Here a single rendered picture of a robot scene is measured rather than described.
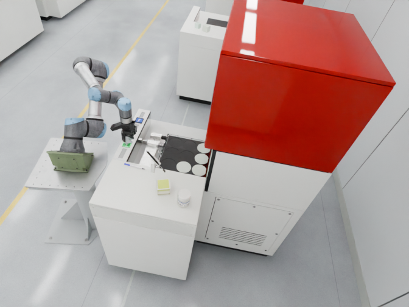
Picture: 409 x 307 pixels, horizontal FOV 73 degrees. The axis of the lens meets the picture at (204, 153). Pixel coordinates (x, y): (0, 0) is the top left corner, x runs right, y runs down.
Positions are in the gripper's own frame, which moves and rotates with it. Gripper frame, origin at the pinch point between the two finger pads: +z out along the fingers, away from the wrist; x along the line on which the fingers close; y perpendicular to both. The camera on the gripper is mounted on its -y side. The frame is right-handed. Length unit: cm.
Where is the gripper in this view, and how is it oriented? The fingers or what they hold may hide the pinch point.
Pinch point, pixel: (125, 142)
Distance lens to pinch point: 195.2
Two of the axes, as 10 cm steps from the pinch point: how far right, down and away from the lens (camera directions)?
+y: 9.8, 1.9, -0.2
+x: 1.5, -7.1, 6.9
